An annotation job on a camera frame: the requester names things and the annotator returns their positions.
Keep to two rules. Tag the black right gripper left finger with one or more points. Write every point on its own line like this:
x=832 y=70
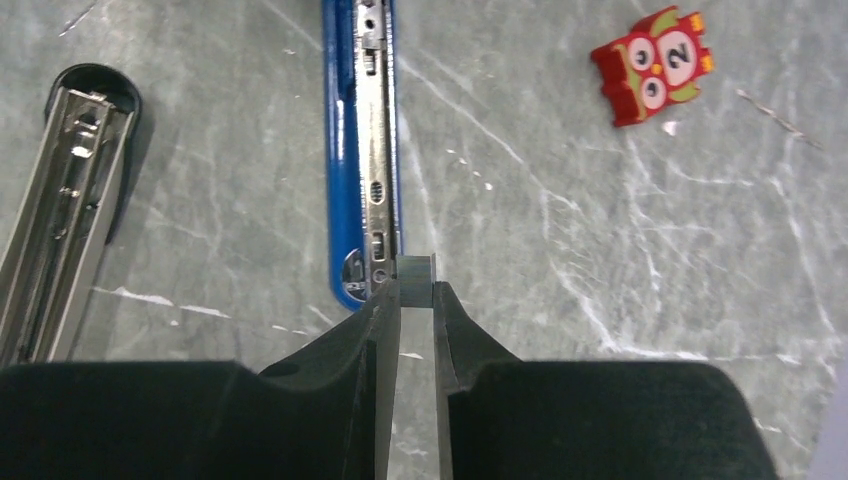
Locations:
x=323 y=412

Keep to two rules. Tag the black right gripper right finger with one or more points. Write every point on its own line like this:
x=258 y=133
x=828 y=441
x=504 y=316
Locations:
x=501 y=417

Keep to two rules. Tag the blue black stapler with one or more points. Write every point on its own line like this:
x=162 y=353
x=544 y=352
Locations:
x=362 y=147

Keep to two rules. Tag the black silver stapler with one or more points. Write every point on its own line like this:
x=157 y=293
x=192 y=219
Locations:
x=71 y=211

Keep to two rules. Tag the red cartoon eraser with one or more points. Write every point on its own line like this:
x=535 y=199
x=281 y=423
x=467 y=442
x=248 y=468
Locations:
x=656 y=65

